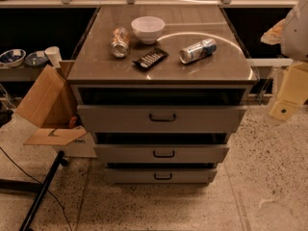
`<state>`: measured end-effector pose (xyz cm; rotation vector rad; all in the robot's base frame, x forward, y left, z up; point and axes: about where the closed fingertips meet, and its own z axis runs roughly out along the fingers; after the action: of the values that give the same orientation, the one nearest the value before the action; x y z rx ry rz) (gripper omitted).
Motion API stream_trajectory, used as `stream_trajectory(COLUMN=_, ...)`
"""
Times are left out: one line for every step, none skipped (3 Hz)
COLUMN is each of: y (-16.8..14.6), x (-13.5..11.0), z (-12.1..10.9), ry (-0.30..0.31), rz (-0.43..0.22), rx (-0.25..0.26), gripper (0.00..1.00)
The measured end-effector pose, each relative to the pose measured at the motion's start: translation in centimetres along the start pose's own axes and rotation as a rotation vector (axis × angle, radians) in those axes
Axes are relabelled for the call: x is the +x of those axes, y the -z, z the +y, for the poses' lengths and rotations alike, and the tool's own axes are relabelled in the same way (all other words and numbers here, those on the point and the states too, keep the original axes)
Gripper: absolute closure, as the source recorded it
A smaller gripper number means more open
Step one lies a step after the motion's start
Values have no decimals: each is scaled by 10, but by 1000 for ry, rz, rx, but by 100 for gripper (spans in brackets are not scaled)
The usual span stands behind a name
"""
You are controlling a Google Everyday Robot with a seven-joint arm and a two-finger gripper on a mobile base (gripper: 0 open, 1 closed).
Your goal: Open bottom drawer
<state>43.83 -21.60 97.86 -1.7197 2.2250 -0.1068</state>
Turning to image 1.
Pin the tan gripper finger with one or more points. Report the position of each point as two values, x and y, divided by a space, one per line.
293 92
273 35

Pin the grey drawer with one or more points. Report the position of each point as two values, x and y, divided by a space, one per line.
160 119
160 176
158 153

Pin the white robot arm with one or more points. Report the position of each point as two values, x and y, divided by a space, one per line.
291 33

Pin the grey drawer cabinet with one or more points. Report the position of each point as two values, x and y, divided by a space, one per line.
222 79

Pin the open cardboard box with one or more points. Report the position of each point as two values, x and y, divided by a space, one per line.
51 106

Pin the blue white soda can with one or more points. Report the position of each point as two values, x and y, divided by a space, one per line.
198 51

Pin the orange soda can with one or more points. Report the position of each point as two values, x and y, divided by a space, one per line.
121 42

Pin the white paper cup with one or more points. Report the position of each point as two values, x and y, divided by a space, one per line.
54 55

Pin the dark blue bowl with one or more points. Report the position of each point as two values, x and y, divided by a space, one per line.
36 59

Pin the black metal stand leg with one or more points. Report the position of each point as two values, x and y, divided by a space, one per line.
39 189

